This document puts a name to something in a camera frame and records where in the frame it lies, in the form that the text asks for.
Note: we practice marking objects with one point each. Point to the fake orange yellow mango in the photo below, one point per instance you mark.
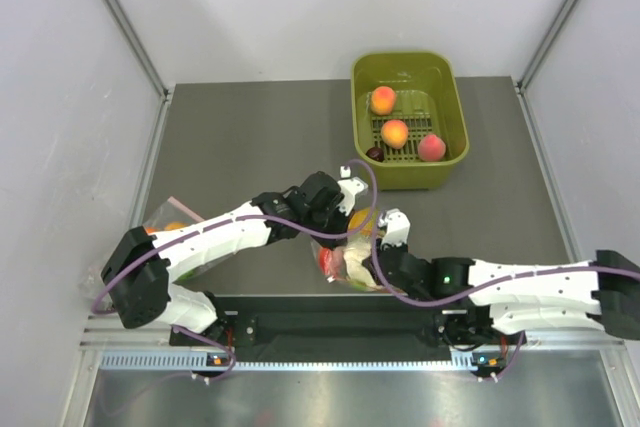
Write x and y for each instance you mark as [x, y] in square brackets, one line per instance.
[363, 221]

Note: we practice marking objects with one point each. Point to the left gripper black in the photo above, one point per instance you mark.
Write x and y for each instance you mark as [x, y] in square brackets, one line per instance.
[342, 221]

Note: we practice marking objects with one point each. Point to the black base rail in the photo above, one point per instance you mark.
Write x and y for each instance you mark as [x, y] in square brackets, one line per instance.
[360, 327]

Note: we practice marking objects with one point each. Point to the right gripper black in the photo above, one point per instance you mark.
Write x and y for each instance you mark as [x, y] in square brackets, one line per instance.
[378, 247]

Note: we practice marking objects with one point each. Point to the olive green plastic basin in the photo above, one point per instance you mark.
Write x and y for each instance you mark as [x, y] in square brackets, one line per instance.
[427, 100]

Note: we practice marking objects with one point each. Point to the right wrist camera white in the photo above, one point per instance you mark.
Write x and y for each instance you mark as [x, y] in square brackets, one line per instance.
[395, 226]

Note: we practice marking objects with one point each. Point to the fake peach middle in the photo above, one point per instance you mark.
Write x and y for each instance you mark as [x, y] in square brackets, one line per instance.
[394, 133]

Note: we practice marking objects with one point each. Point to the grey slotted cable duct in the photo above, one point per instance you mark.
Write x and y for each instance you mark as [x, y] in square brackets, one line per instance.
[210, 361]

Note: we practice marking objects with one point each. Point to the dark fake plum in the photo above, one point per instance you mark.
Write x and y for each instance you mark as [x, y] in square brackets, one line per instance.
[376, 153]

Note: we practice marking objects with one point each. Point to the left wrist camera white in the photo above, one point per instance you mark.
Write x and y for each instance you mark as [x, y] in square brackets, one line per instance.
[352, 188]

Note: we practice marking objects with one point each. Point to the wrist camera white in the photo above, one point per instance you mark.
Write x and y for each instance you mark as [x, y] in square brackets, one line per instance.
[352, 188]
[395, 226]

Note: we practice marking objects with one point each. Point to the fake green fruit in bag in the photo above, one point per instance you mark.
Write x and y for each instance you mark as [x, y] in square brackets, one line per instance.
[186, 276]

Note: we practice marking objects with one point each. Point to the fake peach back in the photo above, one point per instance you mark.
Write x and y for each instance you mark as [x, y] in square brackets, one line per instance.
[382, 100]

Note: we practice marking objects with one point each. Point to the clear zip bag red seal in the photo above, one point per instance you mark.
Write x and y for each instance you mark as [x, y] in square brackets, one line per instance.
[375, 239]

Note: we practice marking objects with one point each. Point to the fake peach pink right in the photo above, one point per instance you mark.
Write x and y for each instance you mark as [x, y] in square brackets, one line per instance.
[431, 148]

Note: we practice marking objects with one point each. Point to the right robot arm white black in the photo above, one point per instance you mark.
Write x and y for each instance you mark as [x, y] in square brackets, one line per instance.
[599, 294]

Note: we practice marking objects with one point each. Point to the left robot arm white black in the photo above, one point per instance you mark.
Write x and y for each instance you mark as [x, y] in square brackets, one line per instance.
[142, 274]

